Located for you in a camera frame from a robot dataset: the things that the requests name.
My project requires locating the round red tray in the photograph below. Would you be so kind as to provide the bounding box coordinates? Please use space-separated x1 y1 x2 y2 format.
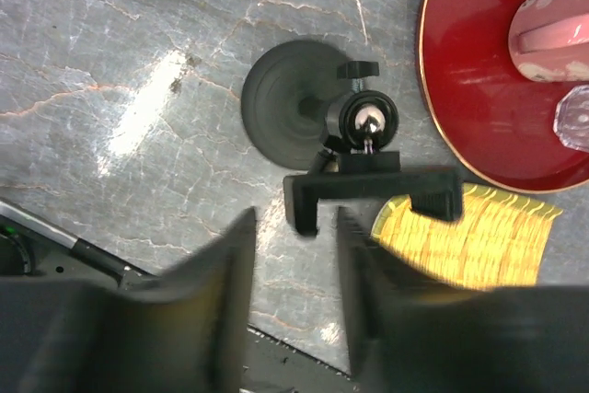
416 0 588 193

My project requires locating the woven bamboo mat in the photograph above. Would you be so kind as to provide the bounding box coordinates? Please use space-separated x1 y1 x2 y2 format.
371 183 563 290

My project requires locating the pink floral mug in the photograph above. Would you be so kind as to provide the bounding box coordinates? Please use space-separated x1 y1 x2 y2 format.
507 0 588 82

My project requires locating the clear glass tumbler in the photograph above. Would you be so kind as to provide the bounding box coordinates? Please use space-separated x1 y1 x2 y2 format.
553 85 589 152

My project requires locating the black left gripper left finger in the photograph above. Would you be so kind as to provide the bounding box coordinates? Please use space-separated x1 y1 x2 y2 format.
1 208 257 392

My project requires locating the black phone stand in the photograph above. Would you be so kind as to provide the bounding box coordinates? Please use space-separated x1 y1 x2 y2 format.
240 40 463 237

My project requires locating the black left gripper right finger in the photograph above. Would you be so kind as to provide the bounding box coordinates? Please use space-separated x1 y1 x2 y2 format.
337 208 588 392

